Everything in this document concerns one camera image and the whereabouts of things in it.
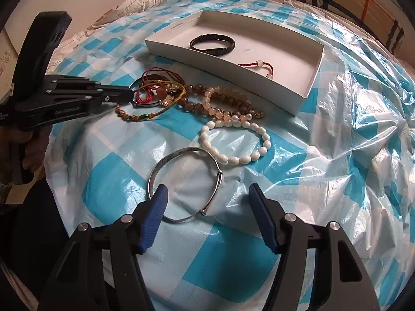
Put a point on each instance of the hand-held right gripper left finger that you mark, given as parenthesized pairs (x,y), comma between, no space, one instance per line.
(155,220)

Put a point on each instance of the person's dark clothing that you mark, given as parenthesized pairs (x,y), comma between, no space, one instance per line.
(32,233)

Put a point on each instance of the dark metal bangle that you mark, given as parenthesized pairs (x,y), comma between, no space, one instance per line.
(146,105)

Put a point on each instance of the white quilt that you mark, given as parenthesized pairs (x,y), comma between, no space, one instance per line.
(129,5)

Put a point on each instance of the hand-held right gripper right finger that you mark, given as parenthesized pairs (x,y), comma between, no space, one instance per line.
(262,220)

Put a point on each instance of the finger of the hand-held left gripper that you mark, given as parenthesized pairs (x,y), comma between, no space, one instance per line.
(81,82)
(103,98)

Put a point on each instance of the blue checkered plastic sheet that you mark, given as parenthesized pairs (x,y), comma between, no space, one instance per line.
(227,265)

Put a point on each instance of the silver bangle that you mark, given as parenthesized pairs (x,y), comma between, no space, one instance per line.
(168,158)

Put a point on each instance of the person's left hand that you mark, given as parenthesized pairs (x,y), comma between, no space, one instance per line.
(35,152)

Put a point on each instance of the white cardboard box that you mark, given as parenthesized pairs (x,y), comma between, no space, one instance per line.
(275,71)

